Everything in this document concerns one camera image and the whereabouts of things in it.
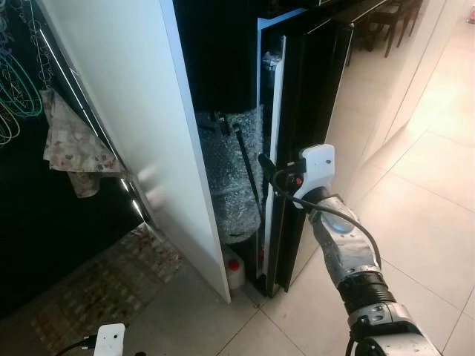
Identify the dark wooden chair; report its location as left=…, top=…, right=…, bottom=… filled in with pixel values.
left=361, top=0, right=425, bottom=59

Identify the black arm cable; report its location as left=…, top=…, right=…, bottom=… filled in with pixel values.
left=271, top=169, right=384, bottom=271
left=56, top=335, right=97, bottom=356

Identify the white jug with red cap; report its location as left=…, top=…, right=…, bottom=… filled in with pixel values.
left=223, top=248, right=247, bottom=291

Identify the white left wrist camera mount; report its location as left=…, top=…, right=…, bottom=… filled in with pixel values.
left=93, top=323, right=127, bottom=356

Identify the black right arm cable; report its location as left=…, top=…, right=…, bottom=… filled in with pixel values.
left=271, top=169, right=384, bottom=271

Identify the beige red patterned floor mat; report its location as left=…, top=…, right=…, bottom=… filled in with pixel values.
left=30, top=222, right=183, bottom=349

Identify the thin black rod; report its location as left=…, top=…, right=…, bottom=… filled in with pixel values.
left=235, top=125, right=263, bottom=210

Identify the white room door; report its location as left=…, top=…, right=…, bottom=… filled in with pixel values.
left=37, top=0, right=232, bottom=303

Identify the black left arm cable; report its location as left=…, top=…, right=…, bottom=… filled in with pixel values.
left=56, top=335, right=97, bottom=356

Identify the green wire hanger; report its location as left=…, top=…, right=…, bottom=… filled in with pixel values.
left=0, top=56, right=44, bottom=119

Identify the beige patterned hanging cloth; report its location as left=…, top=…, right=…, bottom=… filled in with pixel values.
left=41, top=88, right=123, bottom=200

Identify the bubble wrap roll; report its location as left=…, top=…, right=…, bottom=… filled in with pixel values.
left=195, top=106, right=265, bottom=245

